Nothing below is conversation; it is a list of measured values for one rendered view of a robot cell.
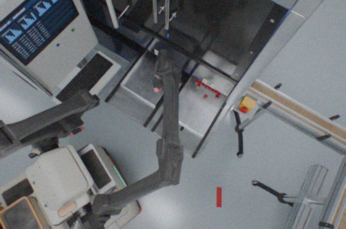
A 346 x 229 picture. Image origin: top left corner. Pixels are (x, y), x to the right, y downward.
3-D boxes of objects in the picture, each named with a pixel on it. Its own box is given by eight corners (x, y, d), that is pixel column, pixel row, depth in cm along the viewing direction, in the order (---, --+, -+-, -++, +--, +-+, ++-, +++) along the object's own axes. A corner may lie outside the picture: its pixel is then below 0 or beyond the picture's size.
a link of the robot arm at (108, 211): (92, 223, 114) (104, 223, 117) (107, 210, 110) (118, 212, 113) (91, 200, 120) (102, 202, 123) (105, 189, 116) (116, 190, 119)
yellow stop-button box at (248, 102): (243, 96, 165) (246, 92, 158) (254, 103, 164) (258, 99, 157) (237, 107, 163) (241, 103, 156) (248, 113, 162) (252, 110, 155)
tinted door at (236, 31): (168, 39, 147) (172, -57, 91) (238, 80, 141) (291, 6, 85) (167, 40, 147) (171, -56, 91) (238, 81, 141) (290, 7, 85)
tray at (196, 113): (194, 71, 178) (194, 69, 174) (229, 92, 174) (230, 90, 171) (166, 113, 168) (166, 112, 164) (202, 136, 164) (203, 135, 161)
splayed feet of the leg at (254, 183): (253, 176, 243) (258, 176, 230) (307, 211, 236) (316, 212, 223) (249, 184, 241) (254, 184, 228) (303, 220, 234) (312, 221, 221)
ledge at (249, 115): (242, 91, 176) (243, 91, 175) (260, 102, 175) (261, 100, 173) (232, 108, 172) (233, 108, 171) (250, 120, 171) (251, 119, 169)
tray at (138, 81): (151, 46, 182) (151, 43, 179) (183, 65, 179) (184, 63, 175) (120, 86, 172) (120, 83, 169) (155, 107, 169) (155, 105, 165)
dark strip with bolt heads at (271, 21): (221, 91, 161) (275, 1, 86) (228, 94, 160) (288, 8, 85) (220, 92, 161) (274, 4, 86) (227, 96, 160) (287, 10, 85)
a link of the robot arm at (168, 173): (168, 179, 90) (189, 183, 96) (164, 141, 98) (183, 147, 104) (91, 216, 113) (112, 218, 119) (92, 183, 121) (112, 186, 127)
